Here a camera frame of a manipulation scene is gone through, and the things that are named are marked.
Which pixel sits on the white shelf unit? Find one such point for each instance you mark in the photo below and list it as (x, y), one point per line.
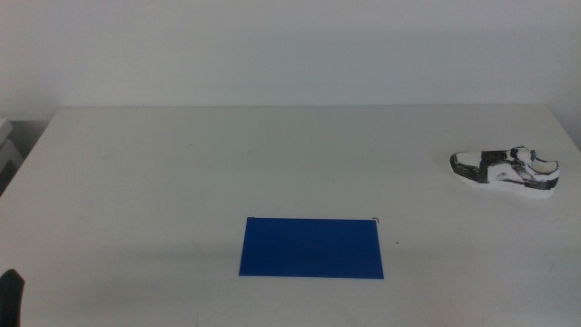
(4, 152)

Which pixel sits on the blue rectangular mat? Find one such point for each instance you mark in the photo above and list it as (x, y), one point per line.
(311, 247)

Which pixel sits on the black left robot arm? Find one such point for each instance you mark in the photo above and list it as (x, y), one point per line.
(10, 300)

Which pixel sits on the black and white shoe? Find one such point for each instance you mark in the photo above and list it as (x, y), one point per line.
(488, 165)

